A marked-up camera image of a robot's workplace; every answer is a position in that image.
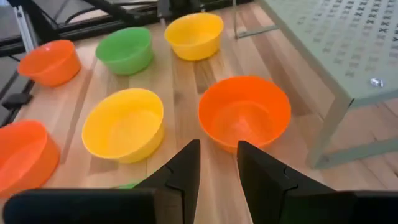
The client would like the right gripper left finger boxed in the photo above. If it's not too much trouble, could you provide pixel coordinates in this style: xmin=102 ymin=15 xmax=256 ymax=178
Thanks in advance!
xmin=2 ymin=139 xmax=201 ymax=224

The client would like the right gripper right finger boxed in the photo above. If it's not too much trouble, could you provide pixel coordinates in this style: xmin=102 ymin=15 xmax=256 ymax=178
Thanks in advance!
xmin=236 ymin=140 xmax=398 ymax=224

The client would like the green plastic mini bowl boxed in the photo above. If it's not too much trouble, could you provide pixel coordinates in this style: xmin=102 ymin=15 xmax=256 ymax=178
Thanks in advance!
xmin=95 ymin=26 xmax=155 ymax=76
xmin=113 ymin=179 xmax=147 ymax=190

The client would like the orange plastic mini bowl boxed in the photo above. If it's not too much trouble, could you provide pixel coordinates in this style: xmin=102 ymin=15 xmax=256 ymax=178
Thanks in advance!
xmin=197 ymin=75 xmax=292 ymax=154
xmin=0 ymin=119 xmax=61 ymax=198
xmin=17 ymin=39 xmax=81 ymax=88

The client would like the yellow plastic mini bowl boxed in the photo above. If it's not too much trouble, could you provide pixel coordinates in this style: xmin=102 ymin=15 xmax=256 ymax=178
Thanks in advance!
xmin=164 ymin=12 xmax=224 ymax=62
xmin=81 ymin=88 xmax=165 ymax=165

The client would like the silver aluminium extrusion post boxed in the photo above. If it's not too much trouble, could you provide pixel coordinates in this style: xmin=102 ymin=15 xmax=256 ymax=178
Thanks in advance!
xmin=12 ymin=4 xmax=38 ymax=54

